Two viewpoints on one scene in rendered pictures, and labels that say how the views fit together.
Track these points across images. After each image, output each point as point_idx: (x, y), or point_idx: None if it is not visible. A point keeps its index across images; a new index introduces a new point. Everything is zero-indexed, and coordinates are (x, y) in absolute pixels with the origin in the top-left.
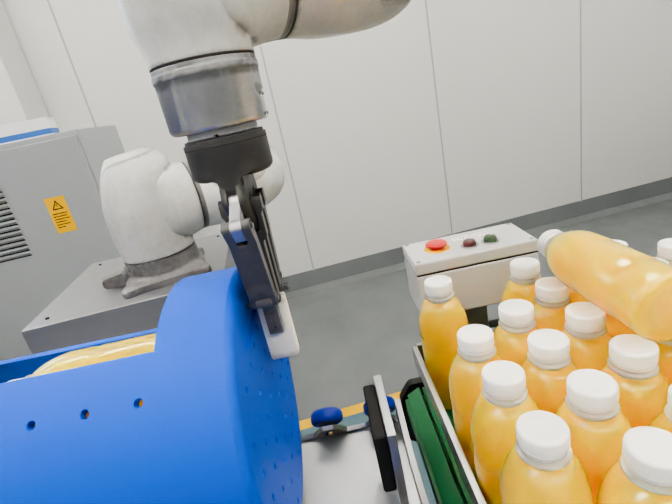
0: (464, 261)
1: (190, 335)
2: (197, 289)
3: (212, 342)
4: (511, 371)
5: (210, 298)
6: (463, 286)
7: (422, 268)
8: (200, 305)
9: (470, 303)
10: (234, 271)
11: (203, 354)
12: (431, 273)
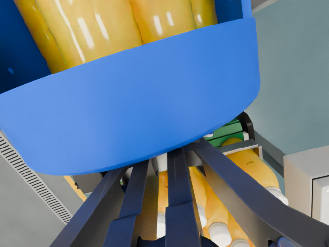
0: (315, 214)
1: (16, 140)
2: (72, 126)
3: (26, 161)
4: (158, 233)
5: (59, 155)
6: (298, 195)
7: (317, 188)
8: (44, 145)
9: (287, 186)
10: (140, 158)
11: (18, 152)
12: (312, 189)
